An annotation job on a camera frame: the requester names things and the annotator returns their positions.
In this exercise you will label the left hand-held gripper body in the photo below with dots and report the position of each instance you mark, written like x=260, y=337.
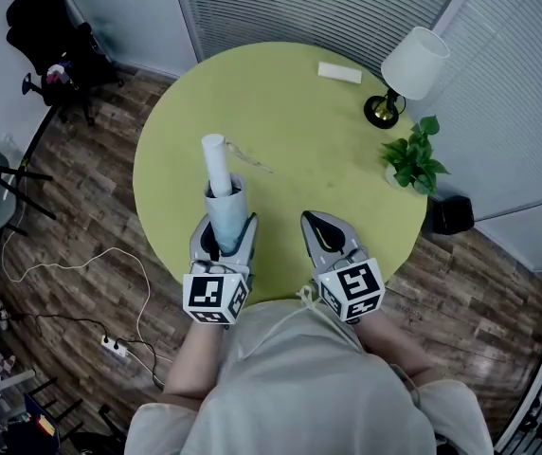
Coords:
x=211, y=296

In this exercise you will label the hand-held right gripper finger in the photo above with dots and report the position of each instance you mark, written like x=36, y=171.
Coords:
x=313, y=247
x=349, y=237

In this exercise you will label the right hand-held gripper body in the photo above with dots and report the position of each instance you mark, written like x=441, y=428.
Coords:
x=356, y=287

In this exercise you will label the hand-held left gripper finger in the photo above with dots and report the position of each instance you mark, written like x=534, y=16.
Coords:
x=249, y=240
x=197, y=240

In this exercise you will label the light blue umbrella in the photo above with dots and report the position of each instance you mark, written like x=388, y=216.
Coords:
x=226, y=216

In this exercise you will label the person's right forearm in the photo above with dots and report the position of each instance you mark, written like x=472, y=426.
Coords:
x=394, y=344

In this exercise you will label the person's left forearm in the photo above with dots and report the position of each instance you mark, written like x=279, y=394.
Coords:
x=190, y=363

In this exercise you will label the green potted plant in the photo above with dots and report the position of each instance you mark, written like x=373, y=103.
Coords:
x=415, y=159

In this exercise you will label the black waste bin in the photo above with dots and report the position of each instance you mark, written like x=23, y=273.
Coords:
x=451, y=215

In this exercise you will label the white power strip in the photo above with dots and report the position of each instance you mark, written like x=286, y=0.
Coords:
x=113, y=346

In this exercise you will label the person's white shirt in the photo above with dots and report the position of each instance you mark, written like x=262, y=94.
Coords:
x=299, y=387

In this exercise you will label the white rectangular box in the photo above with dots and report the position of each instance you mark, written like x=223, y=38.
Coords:
x=339, y=72

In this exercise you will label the white table lamp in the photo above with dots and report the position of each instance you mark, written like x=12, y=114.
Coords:
x=415, y=62

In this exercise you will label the narrow grey window blind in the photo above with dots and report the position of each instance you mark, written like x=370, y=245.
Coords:
x=508, y=88

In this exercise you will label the pink item on chair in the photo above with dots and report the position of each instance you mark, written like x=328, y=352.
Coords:
x=57, y=73

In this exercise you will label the dark blue box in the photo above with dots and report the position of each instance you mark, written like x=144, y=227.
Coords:
x=29, y=429

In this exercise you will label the wide grey window blind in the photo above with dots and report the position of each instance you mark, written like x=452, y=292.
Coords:
x=318, y=3

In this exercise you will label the black office chair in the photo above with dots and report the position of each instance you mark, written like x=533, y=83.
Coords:
x=48, y=26

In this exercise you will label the black stool frame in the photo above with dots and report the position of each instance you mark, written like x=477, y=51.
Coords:
x=55, y=410

